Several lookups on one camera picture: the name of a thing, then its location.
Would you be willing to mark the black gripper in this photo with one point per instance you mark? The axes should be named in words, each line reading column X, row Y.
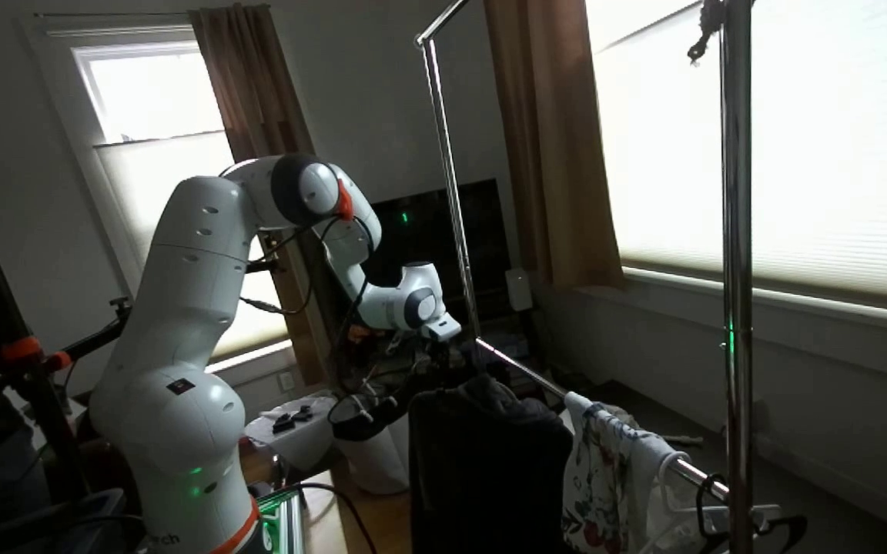
column 377, row 396

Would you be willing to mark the black gown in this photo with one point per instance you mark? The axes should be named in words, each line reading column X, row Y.
column 484, row 470

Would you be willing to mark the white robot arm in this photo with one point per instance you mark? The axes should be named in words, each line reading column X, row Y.
column 160, row 408

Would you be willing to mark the white game console box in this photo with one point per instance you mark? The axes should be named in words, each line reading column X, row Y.
column 298, row 430

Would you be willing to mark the floral patterned garment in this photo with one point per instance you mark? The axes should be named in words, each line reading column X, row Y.
column 621, row 487

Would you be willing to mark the brown curtain by left window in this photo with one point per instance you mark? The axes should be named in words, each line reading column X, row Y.
column 267, row 126

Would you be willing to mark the black camera stand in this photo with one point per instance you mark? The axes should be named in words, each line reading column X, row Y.
column 44, row 500

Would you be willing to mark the metal clothing rack frame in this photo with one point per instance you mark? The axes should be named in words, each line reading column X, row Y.
column 732, row 25

